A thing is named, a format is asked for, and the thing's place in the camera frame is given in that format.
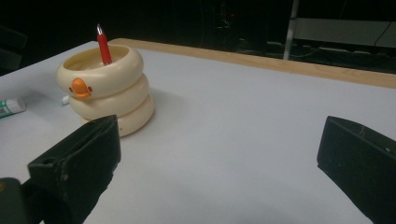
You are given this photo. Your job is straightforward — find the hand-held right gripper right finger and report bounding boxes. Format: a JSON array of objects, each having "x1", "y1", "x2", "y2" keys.
[{"x1": 317, "y1": 115, "x2": 396, "y2": 224}]

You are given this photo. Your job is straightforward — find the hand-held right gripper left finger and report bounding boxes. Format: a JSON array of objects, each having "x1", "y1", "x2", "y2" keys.
[{"x1": 27, "y1": 114, "x2": 121, "y2": 224}]

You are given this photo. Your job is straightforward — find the green and white glue stick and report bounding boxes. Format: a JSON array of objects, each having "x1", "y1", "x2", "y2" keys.
[{"x1": 0, "y1": 97, "x2": 27, "y2": 119}]

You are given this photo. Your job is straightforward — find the grey metal stand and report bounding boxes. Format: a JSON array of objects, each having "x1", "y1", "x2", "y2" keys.
[{"x1": 282, "y1": 0, "x2": 396, "y2": 60}]

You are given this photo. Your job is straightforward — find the red pen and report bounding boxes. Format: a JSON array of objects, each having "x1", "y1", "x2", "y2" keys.
[{"x1": 96, "y1": 23, "x2": 113, "y2": 66}]

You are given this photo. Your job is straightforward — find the cream duck pen holder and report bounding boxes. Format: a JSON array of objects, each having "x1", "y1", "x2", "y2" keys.
[{"x1": 55, "y1": 44, "x2": 156, "y2": 138}]

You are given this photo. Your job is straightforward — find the white table mat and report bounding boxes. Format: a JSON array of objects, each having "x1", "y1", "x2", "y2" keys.
[{"x1": 0, "y1": 40, "x2": 396, "y2": 224}]

